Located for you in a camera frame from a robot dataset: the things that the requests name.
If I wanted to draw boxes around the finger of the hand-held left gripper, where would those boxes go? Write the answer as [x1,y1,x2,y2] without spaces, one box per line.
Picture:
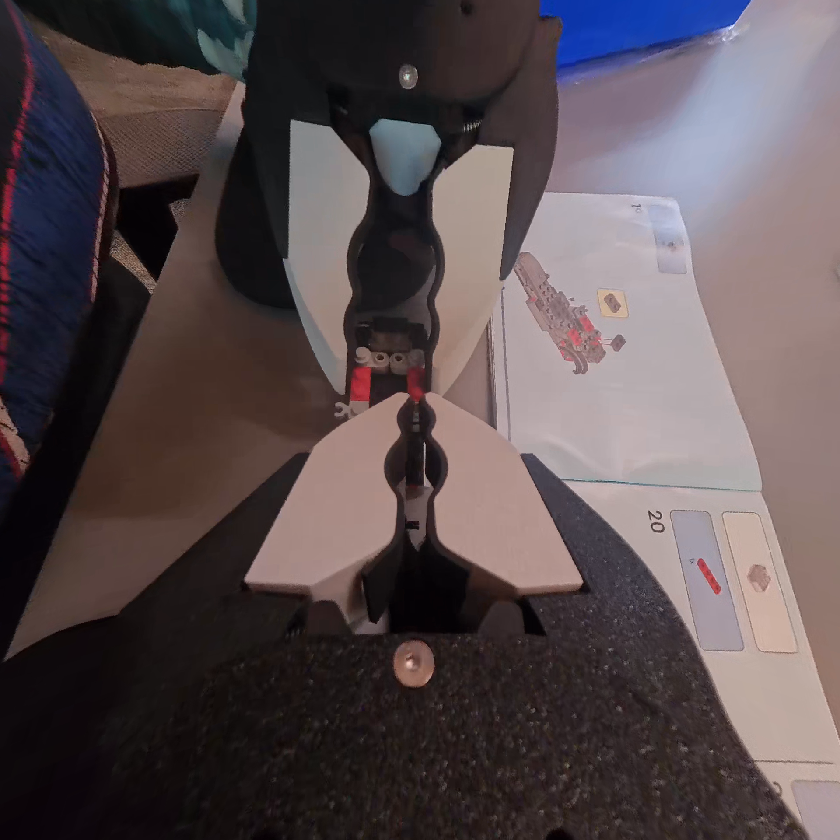
[287,120,375,396]
[427,140,515,397]

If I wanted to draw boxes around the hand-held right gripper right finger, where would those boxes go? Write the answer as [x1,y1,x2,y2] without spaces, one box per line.
[417,392,585,634]

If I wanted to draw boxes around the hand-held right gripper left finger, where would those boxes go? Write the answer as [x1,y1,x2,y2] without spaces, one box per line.
[243,392,413,634]

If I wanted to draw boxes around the partly built brick vehicle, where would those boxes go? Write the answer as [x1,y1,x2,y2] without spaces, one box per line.
[333,315,437,546]

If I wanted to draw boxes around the instruction booklet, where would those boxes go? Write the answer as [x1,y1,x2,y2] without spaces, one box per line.
[489,190,840,840]

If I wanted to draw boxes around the black ribbed cloth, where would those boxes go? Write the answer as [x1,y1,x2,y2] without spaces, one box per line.
[215,128,296,311]

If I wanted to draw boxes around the grey fabric chair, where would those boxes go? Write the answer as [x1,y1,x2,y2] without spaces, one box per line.
[33,20,240,191]

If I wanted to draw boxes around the blue plastic bin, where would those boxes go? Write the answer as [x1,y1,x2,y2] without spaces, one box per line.
[538,0,756,70]

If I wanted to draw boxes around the blue red knitted cloth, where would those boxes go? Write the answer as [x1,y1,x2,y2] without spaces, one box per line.
[0,0,120,509]

